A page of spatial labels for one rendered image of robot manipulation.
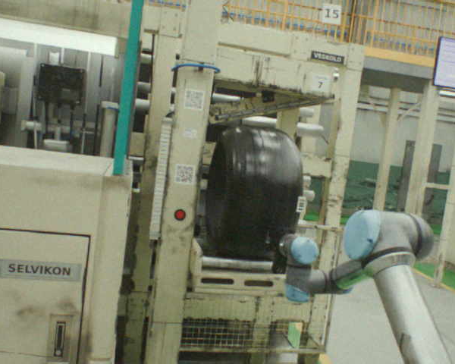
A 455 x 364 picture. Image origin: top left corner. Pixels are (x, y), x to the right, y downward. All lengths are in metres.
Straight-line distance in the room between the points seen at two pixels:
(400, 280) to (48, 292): 0.70
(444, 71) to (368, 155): 6.54
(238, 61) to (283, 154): 0.57
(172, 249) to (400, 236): 0.98
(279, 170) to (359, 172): 10.13
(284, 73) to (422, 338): 1.43
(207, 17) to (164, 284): 1.05
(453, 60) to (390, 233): 4.74
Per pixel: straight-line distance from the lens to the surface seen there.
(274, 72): 2.08
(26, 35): 1.85
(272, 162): 1.62
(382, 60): 7.84
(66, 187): 0.87
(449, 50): 5.67
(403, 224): 1.07
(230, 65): 2.03
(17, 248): 0.90
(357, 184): 11.74
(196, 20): 1.77
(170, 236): 1.75
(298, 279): 1.36
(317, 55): 2.51
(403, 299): 0.99
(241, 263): 1.74
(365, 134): 11.83
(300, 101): 2.25
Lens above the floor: 1.35
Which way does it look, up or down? 4 degrees down
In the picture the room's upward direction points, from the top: 7 degrees clockwise
